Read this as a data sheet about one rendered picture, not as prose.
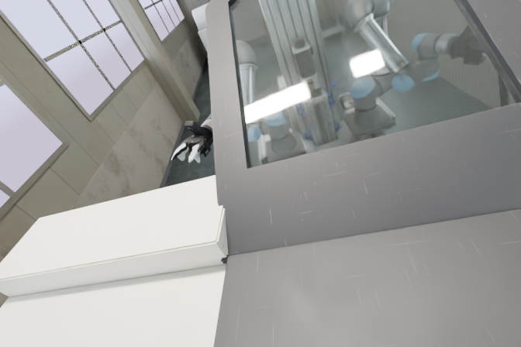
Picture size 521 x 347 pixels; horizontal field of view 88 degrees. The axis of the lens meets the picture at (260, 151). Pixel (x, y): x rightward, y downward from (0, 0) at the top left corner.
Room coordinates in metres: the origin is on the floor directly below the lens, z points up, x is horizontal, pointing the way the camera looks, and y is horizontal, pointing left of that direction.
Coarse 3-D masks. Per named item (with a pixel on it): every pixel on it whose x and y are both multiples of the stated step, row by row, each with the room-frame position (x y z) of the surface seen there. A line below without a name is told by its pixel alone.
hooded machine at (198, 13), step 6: (204, 6) 7.53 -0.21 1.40; (192, 12) 7.55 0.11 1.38; (198, 12) 7.47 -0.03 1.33; (204, 12) 7.43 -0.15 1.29; (198, 18) 7.43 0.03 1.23; (204, 18) 7.40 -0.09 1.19; (198, 24) 7.41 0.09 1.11; (204, 24) 7.39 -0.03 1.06; (198, 30) 7.57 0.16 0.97; (204, 30) 7.34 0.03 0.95; (204, 36) 7.34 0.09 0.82; (204, 42) 7.35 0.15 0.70
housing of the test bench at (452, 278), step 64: (256, 256) 0.35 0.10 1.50; (320, 256) 0.29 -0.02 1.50; (384, 256) 0.24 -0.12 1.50; (448, 256) 0.20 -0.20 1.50; (512, 256) 0.16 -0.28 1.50; (0, 320) 0.51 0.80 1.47; (64, 320) 0.43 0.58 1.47; (128, 320) 0.35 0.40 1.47; (192, 320) 0.30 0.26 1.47; (256, 320) 0.23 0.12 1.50; (320, 320) 0.19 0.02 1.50; (384, 320) 0.16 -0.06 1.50; (448, 320) 0.13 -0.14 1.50; (512, 320) 0.10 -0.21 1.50
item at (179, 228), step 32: (160, 192) 0.63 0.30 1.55; (192, 192) 0.57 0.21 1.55; (64, 224) 0.69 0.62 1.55; (96, 224) 0.62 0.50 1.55; (128, 224) 0.56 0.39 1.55; (160, 224) 0.50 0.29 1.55; (192, 224) 0.46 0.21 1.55; (224, 224) 0.43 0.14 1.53; (32, 256) 0.60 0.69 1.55; (64, 256) 0.54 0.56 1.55; (96, 256) 0.49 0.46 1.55; (128, 256) 0.45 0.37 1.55; (160, 256) 0.42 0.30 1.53; (192, 256) 0.40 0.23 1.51; (224, 256) 0.38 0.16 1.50; (0, 288) 0.58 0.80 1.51; (32, 288) 0.55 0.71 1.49; (64, 288) 0.52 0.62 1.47
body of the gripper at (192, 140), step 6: (204, 126) 1.09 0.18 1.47; (210, 132) 1.08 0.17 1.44; (192, 138) 1.04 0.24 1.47; (198, 138) 1.02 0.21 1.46; (204, 138) 1.02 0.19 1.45; (210, 138) 1.08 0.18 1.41; (192, 144) 1.01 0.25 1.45; (204, 144) 1.02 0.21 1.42; (210, 144) 1.07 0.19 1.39; (204, 150) 1.02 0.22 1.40
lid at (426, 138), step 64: (256, 0) 0.96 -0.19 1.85; (320, 0) 0.82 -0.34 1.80; (384, 0) 0.71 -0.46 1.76; (448, 0) 0.61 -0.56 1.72; (512, 0) 0.52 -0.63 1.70; (256, 64) 0.76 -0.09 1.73; (320, 64) 0.66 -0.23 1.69; (384, 64) 0.57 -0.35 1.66; (448, 64) 0.49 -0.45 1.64; (512, 64) 0.41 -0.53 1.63; (256, 128) 0.61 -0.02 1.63; (320, 128) 0.52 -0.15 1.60; (384, 128) 0.45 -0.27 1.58; (448, 128) 0.38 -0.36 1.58; (512, 128) 0.32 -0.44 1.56; (256, 192) 0.46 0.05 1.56; (320, 192) 0.39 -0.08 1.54; (384, 192) 0.34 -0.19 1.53; (448, 192) 0.29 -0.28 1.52; (512, 192) 0.24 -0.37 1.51
